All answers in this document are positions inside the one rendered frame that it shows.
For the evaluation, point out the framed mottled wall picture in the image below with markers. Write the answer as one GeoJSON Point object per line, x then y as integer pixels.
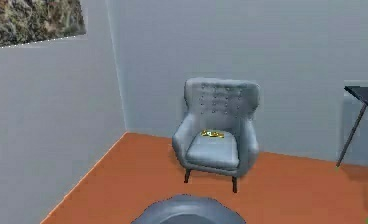
{"type": "Point", "coordinates": [32, 18]}

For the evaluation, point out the black table with thin legs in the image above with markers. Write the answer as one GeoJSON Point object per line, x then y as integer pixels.
{"type": "Point", "coordinates": [365, 95]}

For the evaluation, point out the grey tufted armchair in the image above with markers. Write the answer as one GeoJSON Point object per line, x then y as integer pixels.
{"type": "Point", "coordinates": [213, 151]}

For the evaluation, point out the small gold object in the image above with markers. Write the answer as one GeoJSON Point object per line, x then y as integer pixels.
{"type": "Point", "coordinates": [212, 134]}

